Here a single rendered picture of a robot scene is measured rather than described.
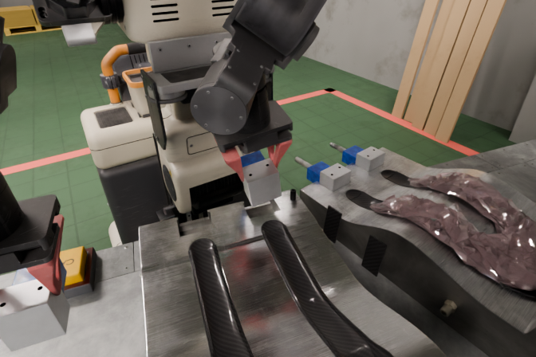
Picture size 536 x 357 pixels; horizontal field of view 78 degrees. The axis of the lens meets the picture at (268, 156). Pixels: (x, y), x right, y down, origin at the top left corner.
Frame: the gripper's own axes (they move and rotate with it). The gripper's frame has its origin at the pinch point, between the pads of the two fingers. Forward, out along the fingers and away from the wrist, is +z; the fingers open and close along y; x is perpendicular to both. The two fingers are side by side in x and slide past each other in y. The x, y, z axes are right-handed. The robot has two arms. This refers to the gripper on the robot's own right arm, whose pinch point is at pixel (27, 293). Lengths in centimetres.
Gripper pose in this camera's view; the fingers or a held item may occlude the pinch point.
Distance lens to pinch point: 44.0
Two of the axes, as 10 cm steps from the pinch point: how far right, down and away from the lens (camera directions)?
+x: -3.5, -5.0, 7.9
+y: 9.4, -2.0, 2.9
